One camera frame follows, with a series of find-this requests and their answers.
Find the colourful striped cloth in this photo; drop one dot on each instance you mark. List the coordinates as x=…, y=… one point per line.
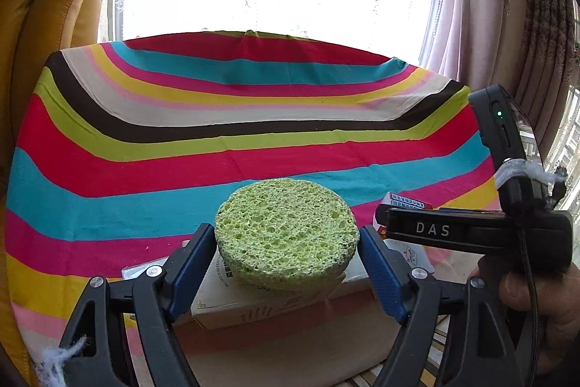
x=226, y=133

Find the person's right hand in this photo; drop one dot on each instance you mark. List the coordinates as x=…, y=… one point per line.
x=553, y=314

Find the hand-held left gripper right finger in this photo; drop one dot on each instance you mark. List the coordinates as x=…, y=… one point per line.
x=383, y=276

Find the red white medicine box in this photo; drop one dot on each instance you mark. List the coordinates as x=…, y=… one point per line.
x=414, y=260

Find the green white medicine box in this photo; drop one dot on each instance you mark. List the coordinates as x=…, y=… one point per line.
x=235, y=305

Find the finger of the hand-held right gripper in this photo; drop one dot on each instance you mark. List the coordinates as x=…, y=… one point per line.
x=471, y=230

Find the orange sofa cushion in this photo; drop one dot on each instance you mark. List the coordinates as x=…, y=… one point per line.
x=50, y=6

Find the green round sponge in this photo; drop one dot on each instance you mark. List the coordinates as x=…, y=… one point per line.
x=285, y=228

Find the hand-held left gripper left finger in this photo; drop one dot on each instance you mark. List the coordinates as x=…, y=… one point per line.
x=190, y=267

